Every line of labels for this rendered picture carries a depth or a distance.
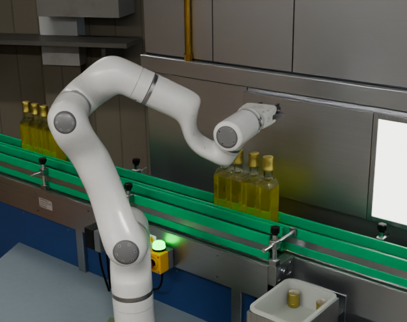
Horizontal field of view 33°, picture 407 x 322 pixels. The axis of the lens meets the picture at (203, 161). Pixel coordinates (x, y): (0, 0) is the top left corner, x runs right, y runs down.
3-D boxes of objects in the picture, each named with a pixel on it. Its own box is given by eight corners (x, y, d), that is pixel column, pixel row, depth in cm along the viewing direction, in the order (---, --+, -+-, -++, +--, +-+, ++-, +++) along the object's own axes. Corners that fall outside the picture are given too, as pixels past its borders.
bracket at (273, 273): (294, 275, 214) (294, 255, 211) (277, 287, 207) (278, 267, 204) (284, 272, 216) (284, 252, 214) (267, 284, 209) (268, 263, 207)
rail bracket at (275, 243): (297, 253, 213) (298, 216, 209) (267, 274, 200) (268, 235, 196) (289, 250, 215) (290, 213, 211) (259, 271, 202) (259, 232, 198)
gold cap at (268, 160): (264, 167, 219) (264, 154, 217) (275, 168, 217) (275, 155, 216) (261, 170, 216) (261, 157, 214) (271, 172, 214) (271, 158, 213)
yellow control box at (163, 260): (174, 268, 233) (173, 248, 231) (159, 276, 228) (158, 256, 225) (158, 262, 237) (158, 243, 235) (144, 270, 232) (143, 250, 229)
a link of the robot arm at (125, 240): (155, 239, 202) (154, 264, 186) (117, 253, 202) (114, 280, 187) (84, 83, 186) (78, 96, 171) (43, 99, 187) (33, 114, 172)
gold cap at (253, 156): (261, 165, 220) (261, 152, 219) (255, 168, 218) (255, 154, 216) (252, 163, 223) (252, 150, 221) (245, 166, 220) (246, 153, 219)
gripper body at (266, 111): (264, 111, 191) (278, 101, 201) (230, 107, 196) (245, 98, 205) (264, 137, 194) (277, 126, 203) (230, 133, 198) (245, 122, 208)
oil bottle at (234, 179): (249, 229, 231) (250, 168, 225) (239, 234, 227) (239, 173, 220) (236, 224, 235) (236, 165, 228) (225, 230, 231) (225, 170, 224)
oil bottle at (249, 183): (264, 232, 228) (266, 172, 221) (255, 238, 224) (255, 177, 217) (250, 228, 232) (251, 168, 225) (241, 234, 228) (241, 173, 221)
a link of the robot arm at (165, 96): (128, 130, 184) (229, 175, 190) (153, 81, 177) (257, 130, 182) (133, 114, 192) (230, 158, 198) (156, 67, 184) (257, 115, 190)
